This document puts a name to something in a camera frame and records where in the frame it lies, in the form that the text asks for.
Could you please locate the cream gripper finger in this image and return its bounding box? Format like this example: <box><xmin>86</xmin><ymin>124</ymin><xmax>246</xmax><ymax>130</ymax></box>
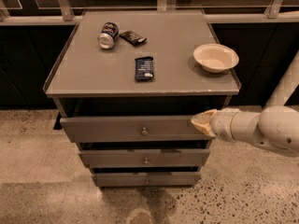
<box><xmin>191</xmin><ymin>109</ymin><xmax>217</xmax><ymax>137</ymax></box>

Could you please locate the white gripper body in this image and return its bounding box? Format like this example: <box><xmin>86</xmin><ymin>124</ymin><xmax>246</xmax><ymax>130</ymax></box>
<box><xmin>210</xmin><ymin>108</ymin><xmax>239</xmax><ymax>142</ymax></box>

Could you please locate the grey top drawer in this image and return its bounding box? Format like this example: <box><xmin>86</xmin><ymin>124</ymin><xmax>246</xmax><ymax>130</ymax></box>
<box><xmin>61</xmin><ymin>116</ymin><xmax>212</xmax><ymax>143</ymax></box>

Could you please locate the grey drawer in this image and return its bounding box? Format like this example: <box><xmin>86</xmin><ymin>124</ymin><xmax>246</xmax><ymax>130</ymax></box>
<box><xmin>79</xmin><ymin>148</ymin><xmax>209</xmax><ymax>168</ymax></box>
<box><xmin>61</xmin><ymin>116</ymin><xmax>212</xmax><ymax>143</ymax></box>
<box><xmin>93</xmin><ymin>172</ymin><xmax>200</xmax><ymax>188</ymax></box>

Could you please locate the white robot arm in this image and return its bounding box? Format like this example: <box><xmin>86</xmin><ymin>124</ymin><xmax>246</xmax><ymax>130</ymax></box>
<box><xmin>191</xmin><ymin>51</ymin><xmax>299</xmax><ymax>157</ymax></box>

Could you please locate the grey middle drawer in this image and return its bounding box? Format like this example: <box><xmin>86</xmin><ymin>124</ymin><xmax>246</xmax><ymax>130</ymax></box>
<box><xmin>79</xmin><ymin>148</ymin><xmax>209</xmax><ymax>168</ymax></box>

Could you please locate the grey drawer cabinet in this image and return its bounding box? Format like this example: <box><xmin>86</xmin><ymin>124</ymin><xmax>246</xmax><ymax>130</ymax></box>
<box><xmin>44</xmin><ymin>10</ymin><xmax>240</xmax><ymax>177</ymax></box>

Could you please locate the grey bottom drawer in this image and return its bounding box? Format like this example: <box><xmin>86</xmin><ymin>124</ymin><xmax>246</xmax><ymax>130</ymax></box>
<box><xmin>93</xmin><ymin>172</ymin><xmax>200</xmax><ymax>188</ymax></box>

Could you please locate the white bowl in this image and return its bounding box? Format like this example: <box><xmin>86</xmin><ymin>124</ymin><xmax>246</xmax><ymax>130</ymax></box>
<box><xmin>193</xmin><ymin>44</ymin><xmax>239</xmax><ymax>73</ymax></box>

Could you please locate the blue snack bar wrapper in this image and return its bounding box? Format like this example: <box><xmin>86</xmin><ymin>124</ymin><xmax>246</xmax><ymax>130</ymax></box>
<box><xmin>135</xmin><ymin>56</ymin><xmax>154</xmax><ymax>81</ymax></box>

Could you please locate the dark brown snack packet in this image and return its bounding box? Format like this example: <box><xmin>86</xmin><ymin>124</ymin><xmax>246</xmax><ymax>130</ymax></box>
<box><xmin>120</xmin><ymin>31</ymin><xmax>147</xmax><ymax>47</ymax></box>

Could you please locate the blue soda can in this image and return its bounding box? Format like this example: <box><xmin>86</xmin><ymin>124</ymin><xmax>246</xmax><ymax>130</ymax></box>
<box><xmin>97</xmin><ymin>21</ymin><xmax>119</xmax><ymax>49</ymax></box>

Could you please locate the metal railing frame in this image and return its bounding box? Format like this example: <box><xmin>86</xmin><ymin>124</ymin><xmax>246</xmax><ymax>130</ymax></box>
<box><xmin>0</xmin><ymin>0</ymin><xmax>299</xmax><ymax>26</ymax></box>

